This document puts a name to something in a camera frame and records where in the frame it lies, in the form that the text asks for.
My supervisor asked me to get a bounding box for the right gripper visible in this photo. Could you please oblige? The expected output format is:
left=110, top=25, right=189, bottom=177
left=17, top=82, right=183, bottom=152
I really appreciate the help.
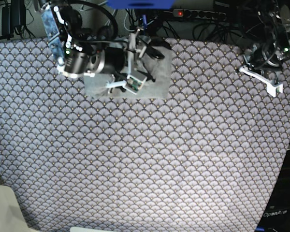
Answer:
left=83, top=29, right=165, bottom=95

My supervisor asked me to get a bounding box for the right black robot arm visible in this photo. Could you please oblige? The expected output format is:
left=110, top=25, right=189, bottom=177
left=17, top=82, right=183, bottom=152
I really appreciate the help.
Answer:
left=33, top=0, right=165, bottom=94

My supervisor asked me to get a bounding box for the beige chair at lower left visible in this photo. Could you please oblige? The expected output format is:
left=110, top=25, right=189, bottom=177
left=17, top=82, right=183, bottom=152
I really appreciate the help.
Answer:
left=0, top=184, right=30, bottom=232

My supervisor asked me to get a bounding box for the black power strip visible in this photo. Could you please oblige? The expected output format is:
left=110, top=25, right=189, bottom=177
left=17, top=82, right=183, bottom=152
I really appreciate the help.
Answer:
left=172, top=9, right=227, bottom=21

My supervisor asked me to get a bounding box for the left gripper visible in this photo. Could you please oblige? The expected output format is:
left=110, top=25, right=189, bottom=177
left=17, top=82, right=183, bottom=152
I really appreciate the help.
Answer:
left=238, top=43, right=288, bottom=97

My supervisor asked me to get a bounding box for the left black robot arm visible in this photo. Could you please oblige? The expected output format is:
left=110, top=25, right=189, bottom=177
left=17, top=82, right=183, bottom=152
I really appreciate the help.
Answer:
left=237, top=0, right=290, bottom=97

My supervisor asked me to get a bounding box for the grey T-shirt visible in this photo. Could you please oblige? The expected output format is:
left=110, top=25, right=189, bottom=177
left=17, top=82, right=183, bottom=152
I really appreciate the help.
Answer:
left=84, top=37, right=173, bottom=100

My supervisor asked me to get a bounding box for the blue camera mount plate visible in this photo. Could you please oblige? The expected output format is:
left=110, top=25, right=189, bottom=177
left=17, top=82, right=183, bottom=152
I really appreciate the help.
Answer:
left=107, top=0, right=174, bottom=9

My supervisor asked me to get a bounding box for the fan-patterned tablecloth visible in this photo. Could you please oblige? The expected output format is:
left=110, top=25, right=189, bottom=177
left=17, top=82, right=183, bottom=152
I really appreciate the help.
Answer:
left=0, top=39, right=290, bottom=232

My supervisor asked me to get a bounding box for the black OpenArm box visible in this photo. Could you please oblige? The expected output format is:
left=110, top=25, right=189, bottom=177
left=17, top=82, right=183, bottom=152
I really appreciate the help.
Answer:
left=255, top=150, right=290, bottom=232

